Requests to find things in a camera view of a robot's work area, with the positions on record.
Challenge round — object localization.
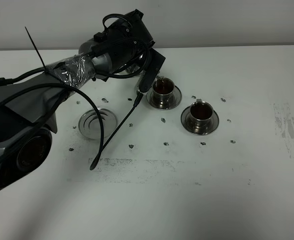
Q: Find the stainless steel teacup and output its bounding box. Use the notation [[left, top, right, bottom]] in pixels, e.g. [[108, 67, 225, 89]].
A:
[[152, 77, 175, 105], [188, 99, 214, 128]]

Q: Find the near stainless steel saucer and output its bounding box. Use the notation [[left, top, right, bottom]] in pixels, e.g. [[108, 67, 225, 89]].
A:
[[180, 106, 219, 136]]

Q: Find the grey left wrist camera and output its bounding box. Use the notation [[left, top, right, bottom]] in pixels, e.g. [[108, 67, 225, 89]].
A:
[[135, 71, 147, 94]]

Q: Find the far stainless steel teacup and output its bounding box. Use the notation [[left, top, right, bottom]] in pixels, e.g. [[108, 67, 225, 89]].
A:
[[152, 77, 175, 105]]

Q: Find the stainless steel teapot saucer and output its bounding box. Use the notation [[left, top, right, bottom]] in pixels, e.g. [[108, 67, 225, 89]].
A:
[[78, 108, 118, 140]]

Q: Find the black cable tie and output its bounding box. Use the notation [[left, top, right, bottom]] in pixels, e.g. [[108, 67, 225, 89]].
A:
[[24, 26, 48, 72]]

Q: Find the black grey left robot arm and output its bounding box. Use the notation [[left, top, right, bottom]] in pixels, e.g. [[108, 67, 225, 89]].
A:
[[0, 10, 165, 190]]

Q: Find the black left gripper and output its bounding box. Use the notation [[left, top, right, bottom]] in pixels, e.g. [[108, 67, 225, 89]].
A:
[[104, 9, 155, 92]]

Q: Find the near stainless steel teacup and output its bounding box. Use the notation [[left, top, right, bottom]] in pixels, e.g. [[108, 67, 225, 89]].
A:
[[188, 99, 214, 128]]

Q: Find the black camera cable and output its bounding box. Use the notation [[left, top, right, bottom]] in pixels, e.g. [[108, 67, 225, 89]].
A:
[[0, 13, 152, 171]]

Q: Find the far stainless steel saucer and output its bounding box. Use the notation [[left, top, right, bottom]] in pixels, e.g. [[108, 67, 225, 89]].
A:
[[146, 86, 182, 110]]

